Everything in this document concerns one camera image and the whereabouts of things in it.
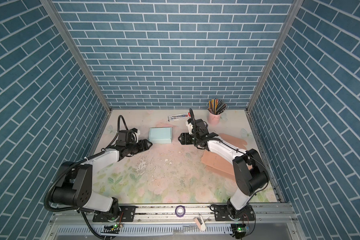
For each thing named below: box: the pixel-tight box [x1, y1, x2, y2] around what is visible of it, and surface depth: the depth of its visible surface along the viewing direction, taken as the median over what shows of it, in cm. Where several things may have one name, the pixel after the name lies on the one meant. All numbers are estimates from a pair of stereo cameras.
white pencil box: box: [167, 112, 191, 122], surface depth 118 cm
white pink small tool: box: [194, 213, 206, 231], surface depth 71 cm
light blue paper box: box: [148, 127, 173, 144], surface depth 104 cm
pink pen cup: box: [207, 111, 221, 125], surface depth 107 cm
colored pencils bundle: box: [207, 98, 228, 115], surface depth 107 cm
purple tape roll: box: [175, 205, 186, 218], surface depth 76 cm
